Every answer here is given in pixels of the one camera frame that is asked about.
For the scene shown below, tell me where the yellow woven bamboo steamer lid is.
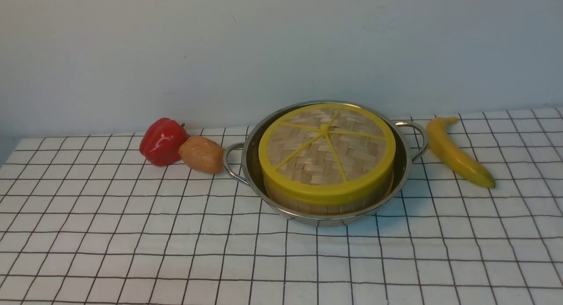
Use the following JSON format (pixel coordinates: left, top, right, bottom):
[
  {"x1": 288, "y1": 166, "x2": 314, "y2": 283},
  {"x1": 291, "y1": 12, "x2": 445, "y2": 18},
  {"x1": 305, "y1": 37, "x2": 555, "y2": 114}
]
[{"x1": 258, "y1": 103, "x2": 397, "y2": 206}]

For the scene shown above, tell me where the yellow bamboo steamer basket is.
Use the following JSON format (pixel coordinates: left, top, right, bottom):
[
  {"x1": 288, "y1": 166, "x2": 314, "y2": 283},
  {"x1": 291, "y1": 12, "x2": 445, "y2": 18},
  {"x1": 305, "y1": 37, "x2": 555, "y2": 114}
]
[{"x1": 265, "y1": 173, "x2": 394, "y2": 216}]

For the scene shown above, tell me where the stainless steel pot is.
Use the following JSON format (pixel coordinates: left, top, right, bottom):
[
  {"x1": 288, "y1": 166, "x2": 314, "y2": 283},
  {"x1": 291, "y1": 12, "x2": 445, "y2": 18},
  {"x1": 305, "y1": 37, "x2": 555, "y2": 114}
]
[{"x1": 223, "y1": 100, "x2": 428, "y2": 227}]

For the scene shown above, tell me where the brown potato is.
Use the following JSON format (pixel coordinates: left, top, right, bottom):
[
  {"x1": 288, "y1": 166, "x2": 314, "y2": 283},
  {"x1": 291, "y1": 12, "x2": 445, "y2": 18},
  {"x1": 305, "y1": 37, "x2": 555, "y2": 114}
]
[{"x1": 178, "y1": 135, "x2": 224, "y2": 174}]

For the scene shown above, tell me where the red bell pepper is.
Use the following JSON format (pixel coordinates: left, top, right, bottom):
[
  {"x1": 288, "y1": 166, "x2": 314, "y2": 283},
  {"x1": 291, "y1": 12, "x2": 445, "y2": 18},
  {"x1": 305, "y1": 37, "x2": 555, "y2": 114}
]
[{"x1": 139, "y1": 117, "x2": 190, "y2": 166}]

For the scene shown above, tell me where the yellow banana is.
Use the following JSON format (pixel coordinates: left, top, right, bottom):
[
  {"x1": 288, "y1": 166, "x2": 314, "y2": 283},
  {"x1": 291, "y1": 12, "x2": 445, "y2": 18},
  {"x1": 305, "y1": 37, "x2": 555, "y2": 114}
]
[{"x1": 426, "y1": 117, "x2": 496, "y2": 188}]

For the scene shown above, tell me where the white checkered tablecloth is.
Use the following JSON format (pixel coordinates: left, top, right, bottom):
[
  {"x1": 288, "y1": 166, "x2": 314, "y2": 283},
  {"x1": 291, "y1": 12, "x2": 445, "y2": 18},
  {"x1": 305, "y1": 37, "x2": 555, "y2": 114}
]
[{"x1": 0, "y1": 108, "x2": 563, "y2": 305}]

